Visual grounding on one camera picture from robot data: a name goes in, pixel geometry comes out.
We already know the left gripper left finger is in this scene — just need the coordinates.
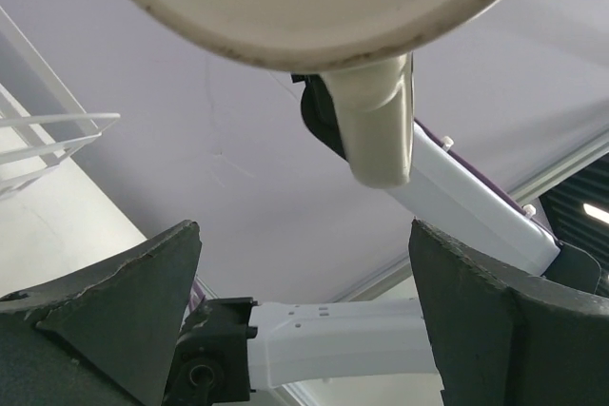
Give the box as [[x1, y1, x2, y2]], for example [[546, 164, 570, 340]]
[[1, 221, 202, 405]]

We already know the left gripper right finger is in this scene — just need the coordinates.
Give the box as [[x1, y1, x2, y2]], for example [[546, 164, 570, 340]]
[[409, 220, 608, 405]]

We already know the beige mug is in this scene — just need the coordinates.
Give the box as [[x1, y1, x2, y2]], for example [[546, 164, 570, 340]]
[[131, 0, 499, 189]]

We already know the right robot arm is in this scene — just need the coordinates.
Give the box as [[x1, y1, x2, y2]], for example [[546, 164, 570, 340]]
[[163, 221, 608, 405]]

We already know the clear dish rack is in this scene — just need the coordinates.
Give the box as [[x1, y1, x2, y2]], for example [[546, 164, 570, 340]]
[[1, 11, 120, 200]]

